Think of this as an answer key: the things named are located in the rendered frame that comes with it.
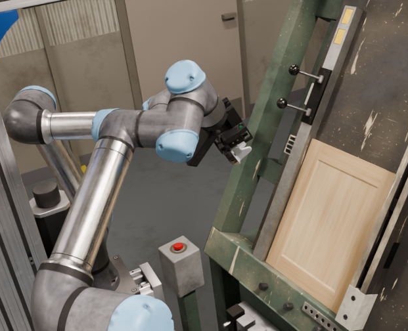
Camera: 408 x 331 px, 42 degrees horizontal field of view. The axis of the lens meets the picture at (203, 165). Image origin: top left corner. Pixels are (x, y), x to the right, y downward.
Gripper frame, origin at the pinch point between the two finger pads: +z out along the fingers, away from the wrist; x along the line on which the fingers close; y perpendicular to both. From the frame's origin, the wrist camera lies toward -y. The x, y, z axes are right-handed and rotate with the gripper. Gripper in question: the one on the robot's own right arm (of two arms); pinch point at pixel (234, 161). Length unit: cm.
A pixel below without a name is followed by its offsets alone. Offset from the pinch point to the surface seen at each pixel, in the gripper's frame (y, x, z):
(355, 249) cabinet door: 15, -14, 58
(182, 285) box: -46, 15, 71
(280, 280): -12, -5, 70
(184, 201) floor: -62, 149, 219
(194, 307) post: -50, 12, 89
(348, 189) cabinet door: 24, 3, 53
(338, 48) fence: 48, 42, 36
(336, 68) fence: 44, 38, 40
